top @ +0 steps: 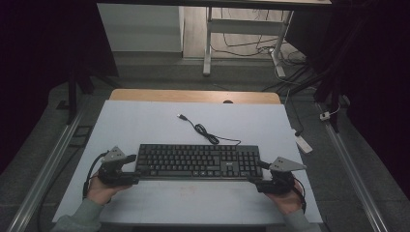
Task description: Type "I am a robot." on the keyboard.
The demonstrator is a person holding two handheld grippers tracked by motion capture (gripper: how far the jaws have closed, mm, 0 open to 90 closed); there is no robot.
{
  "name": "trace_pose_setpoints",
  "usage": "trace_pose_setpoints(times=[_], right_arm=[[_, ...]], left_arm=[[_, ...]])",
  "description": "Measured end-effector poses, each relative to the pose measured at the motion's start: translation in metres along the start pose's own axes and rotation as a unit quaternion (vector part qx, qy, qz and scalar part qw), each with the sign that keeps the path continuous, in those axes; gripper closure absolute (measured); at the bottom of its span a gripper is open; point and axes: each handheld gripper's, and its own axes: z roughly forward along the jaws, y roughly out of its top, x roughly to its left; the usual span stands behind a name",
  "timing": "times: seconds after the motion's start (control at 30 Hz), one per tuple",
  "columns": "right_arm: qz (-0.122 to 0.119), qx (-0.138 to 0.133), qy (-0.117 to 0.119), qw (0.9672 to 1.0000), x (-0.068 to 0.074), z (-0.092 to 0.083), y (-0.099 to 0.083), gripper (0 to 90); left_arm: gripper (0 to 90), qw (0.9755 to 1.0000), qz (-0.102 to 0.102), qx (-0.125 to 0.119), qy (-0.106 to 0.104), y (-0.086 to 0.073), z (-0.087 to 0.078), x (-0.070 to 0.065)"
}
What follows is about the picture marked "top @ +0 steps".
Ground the aluminium rail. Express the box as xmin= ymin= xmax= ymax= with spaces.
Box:
xmin=317 ymin=102 xmax=390 ymax=232
xmin=6 ymin=105 xmax=86 ymax=232

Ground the white power strip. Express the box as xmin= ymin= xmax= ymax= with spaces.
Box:
xmin=292 ymin=129 xmax=313 ymax=155

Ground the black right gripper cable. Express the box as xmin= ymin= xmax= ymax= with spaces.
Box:
xmin=291 ymin=177 xmax=308 ymax=215

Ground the wooden table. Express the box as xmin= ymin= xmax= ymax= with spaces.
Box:
xmin=109 ymin=88 xmax=282 ymax=105

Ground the white-legged desk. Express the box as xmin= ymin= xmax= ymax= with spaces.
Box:
xmin=96 ymin=0 xmax=333 ymax=78

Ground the black keyboard cable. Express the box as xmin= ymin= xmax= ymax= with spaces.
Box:
xmin=176 ymin=113 xmax=242 ymax=147

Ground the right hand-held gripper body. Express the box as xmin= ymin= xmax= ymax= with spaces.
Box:
xmin=257 ymin=157 xmax=308 ymax=195

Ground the person's left hand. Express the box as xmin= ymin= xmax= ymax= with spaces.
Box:
xmin=86 ymin=175 xmax=130 ymax=206

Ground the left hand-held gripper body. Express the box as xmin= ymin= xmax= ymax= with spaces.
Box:
xmin=97 ymin=146 xmax=130 ymax=187

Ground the black computer keyboard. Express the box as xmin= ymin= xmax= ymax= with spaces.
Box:
xmin=134 ymin=143 xmax=264 ymax=181

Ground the white cabinet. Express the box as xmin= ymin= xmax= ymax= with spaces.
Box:
xmin=97 ymin=3 xmax=185 ymax=53

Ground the person's right hand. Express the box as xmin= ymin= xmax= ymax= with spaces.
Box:
xmin=265 ymin=180 xmax=306 ymax=217

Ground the black metal stand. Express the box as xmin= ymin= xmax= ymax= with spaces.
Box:
xmin=56 ymin=69 xmax=114 ymax=125
xmin=286 ymin=64 xmax=342 ymax=133

